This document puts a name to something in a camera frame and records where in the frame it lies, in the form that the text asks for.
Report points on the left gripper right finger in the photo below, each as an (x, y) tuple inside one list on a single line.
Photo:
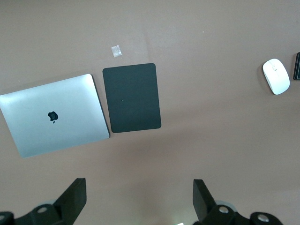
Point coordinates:
[(211, 211)]

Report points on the black smartphone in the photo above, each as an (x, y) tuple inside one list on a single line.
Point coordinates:
[(297, 68)]

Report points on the clear tape piece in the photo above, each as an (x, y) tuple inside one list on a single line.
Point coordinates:
[(116, 51)]

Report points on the white computer mouse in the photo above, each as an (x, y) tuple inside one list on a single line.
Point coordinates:
[(275, 77)]

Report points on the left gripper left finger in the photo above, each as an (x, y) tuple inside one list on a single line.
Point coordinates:
[(65, 206)]

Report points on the silver closed laptop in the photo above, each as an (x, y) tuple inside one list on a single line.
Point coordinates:
[(54, 103)]

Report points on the black mouse pad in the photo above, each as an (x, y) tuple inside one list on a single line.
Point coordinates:
[(131, 98)]

